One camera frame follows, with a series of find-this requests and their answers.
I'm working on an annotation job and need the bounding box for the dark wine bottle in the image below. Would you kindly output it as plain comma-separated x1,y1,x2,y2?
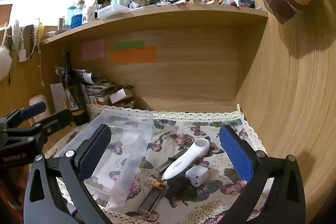
62,51,91,126

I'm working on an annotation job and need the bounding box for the small white blue box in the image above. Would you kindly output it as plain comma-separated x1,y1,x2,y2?
185,167,210,187

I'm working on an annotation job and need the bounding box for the clear plastic storage box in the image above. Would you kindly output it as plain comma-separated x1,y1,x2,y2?
54,109,154,214

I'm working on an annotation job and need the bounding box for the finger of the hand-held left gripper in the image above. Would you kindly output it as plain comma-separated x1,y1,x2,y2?
25,109,73,142
0,102,48,133

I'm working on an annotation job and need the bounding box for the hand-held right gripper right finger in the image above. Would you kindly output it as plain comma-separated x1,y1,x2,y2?
219,124,306,224

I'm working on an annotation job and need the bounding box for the butterfly print lace tablecloth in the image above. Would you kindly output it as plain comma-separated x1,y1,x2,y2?
43,103,275,224

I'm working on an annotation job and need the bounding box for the pink sticky note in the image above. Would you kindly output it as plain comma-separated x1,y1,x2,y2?
81,39,105,60

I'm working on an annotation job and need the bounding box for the white mug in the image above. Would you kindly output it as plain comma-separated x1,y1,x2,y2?
83,6,96,23

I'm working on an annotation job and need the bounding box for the stack of papers and magazines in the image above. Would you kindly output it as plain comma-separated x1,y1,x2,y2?
55,67,135,109

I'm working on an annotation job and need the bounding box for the white handwritten note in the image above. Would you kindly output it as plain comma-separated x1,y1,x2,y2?
50,83,66,113

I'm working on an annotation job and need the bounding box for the pink white card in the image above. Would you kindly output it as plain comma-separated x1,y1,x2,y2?
110,89,126,104

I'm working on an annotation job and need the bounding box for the silver metal clip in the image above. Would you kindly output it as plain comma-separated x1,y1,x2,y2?
156,149,189,173

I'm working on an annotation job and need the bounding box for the green sticky note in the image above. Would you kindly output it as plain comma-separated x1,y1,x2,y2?
113,41,145,50

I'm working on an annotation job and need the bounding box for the orange sticky note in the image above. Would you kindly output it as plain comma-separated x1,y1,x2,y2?
110,46,157,64

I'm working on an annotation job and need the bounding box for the black gold lighter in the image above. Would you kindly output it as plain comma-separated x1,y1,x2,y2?
138,182,167,216

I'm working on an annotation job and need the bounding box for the white fluffy pompom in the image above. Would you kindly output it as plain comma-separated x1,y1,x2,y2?
0,46,12,81

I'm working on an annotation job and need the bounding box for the white handheld device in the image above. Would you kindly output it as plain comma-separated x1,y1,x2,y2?
161,138,211,182

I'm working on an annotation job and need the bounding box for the black round grinder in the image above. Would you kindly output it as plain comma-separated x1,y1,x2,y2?
165,176,196,199

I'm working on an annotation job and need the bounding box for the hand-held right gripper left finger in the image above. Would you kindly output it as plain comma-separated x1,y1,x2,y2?
24,124,112,224

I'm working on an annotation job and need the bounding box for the blue liquid bottle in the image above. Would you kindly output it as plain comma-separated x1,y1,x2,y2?
67,6,84,28

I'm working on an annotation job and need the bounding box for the clear rectangular tub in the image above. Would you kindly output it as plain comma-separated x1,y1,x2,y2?
97,4,130,19

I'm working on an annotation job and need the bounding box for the cream cylinder container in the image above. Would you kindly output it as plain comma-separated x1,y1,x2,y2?
29,95,48,126

